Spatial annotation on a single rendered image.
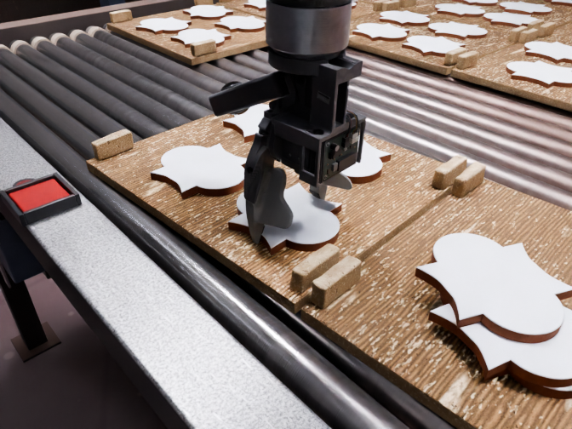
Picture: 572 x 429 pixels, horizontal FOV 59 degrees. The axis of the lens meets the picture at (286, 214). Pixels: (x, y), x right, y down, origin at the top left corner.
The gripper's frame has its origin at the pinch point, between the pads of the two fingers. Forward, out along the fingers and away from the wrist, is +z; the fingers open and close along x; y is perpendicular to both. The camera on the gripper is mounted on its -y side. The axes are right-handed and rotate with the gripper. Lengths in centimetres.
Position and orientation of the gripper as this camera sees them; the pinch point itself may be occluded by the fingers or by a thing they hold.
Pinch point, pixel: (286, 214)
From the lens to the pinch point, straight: 58.9
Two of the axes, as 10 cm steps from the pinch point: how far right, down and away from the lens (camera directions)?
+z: -0.2, 8.1, 5.9
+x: 6.9, -4.1, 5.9
